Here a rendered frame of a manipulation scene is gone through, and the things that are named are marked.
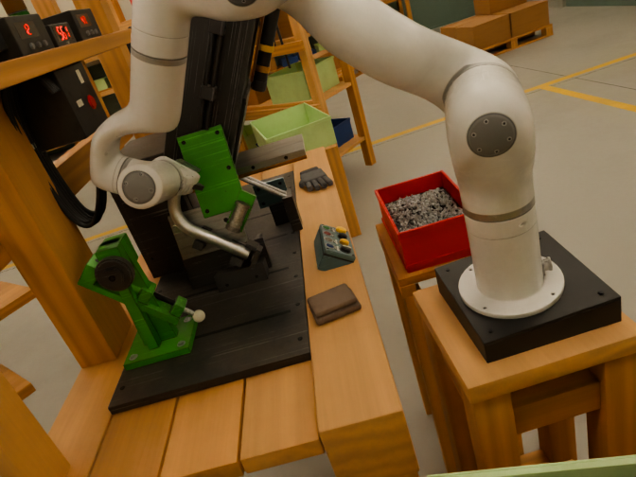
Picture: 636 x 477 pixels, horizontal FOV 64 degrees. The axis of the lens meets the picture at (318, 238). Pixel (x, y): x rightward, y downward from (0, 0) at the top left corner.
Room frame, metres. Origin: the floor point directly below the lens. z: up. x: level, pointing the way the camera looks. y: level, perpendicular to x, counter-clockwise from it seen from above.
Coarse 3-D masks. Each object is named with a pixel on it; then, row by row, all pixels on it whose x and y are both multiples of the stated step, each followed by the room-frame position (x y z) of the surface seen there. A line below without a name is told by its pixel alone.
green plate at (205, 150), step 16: (208, 128) 1.26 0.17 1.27; (192, 144) 1.26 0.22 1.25; (208, 144) 1.26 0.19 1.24; (224, 144) 1.25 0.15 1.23; (192, 160) 1.25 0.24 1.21; (208, 160) 1.25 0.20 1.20; (224, 160) 1.24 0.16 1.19; (208, 176) 1.24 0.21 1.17; (224, 176) 1.23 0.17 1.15; (208, 192) 1.23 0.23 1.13; (224, 192) 1.22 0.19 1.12; (208, 208) 1.22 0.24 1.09; (224, 208) 1.21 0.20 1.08
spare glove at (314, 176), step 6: (312, 168) 1.76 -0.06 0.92; (318, 168) 1.74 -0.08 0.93; (300, 174) 1.76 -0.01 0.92; (306, 174) 1.72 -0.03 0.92; (312, 174) 1.70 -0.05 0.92; (318, 174) 1.68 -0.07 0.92; (324, 174) 1.67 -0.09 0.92; (300, 180) 1.69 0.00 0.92; (306, 180) 1.67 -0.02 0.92; (312, 180) 1.65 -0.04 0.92; (318, 180) 1.64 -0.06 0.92; (324, 180) 1.64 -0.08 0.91; (330, 180) 1.60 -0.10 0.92; (300, 186) 1.66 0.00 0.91; (318, 186) 1.59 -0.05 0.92; (324, 186) 1.59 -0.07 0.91
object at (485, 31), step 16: (480, 0) 7.23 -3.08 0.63; (496, 0) 7.04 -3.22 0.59; (512, 0) 7.08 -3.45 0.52; (544, 0) 6.77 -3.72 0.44; (480, 16) 7.14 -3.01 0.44; (496, 16) 6.73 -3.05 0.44; (512, 16) 6.65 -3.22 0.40; (528, 16) 6.69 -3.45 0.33; (544, 16) 6.73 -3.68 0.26; (448, 32) 7.09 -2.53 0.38; (464, 32) 6.69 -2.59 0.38; (480, 32) 6.54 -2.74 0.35; (496, 32) 6.60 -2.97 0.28; (512, 32) 6.64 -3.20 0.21; (528, 32) 6.66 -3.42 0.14; (544, 32) 6.75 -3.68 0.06; (480, 48) 6.53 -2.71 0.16; (496, 48) 6.96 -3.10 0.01; (512, 48) 6.61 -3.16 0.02
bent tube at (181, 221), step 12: (192, 168) 1.21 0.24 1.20; (168, 204) 1.21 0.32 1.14; (180, 204) 1.21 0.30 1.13; (180, 216) 1.20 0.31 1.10; (180, 228) 1.19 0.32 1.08; (192, 228) 1.18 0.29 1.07; (204, 240) 1.17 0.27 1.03; (216, 240) 1.16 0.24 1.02; (228, 240) 1.17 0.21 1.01; (240, 252) 1.15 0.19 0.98
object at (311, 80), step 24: (120, 24) 5.36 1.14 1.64; (288, 24) 4.00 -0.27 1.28; (288, 48) 3.87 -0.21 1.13; (288, 72) 4.40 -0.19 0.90; (312, 72) 3.82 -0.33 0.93; (336, 72) 4.20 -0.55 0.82; (264, 96) 4.43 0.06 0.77; (288, 96) 4.07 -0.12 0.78; (312, 96) 3.85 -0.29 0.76; (360, 96) 4.16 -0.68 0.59; (336, 120) 4.30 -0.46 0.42; (360, 120) 4.12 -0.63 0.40; (336, 144) 3.85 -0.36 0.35
